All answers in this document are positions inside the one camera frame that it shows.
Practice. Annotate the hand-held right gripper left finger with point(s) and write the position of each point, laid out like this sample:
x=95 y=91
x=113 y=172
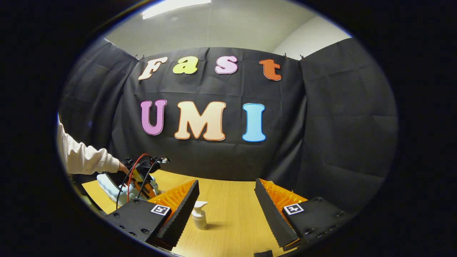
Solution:
x=178 y=217

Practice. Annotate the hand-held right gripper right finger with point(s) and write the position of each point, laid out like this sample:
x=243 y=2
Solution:
x=271 y=217

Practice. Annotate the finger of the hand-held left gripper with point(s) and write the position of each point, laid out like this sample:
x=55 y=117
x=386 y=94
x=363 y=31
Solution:
x=148 y=191

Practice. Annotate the white pump bottle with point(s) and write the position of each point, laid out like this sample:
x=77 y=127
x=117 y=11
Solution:
x=200 y=219

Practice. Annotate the light blue suitcase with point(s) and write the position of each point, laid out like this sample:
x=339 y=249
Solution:
x=109 y=185

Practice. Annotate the black backdrop cloth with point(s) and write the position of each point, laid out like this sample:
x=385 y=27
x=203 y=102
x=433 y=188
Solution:
x=321 y=135

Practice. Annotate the ceiling light panel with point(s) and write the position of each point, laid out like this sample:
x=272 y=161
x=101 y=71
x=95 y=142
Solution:
x=175 y=6

